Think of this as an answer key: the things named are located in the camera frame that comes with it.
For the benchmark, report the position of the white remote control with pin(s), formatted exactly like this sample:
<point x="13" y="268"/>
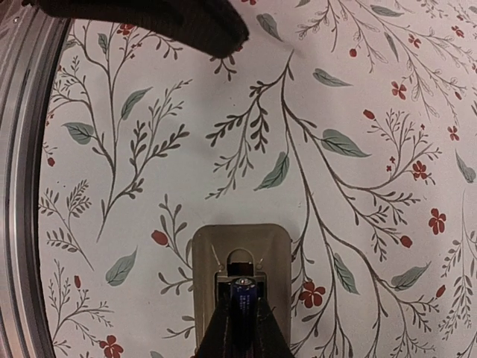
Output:
<point x="223" y="253"/>

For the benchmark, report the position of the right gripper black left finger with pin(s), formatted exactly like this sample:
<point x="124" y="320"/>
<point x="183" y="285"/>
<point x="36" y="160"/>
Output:
<point x="217" y="340"/>

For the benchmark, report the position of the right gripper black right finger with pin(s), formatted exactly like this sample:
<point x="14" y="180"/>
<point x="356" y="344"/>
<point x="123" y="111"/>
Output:
<point x="268" y="340"/>

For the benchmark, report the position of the black battery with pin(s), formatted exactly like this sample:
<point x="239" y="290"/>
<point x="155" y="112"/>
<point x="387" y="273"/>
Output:
<point x="243" y="298"/>

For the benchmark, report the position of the front aluminium rail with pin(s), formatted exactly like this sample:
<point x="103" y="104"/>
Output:
<point x="31" y="44"/>

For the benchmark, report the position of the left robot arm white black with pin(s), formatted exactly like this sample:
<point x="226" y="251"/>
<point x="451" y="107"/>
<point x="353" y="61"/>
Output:
<point x="212" y="27"/>

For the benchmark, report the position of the floral patterned table mat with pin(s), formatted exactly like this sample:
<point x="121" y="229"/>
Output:
<point x="352" y="124"/>

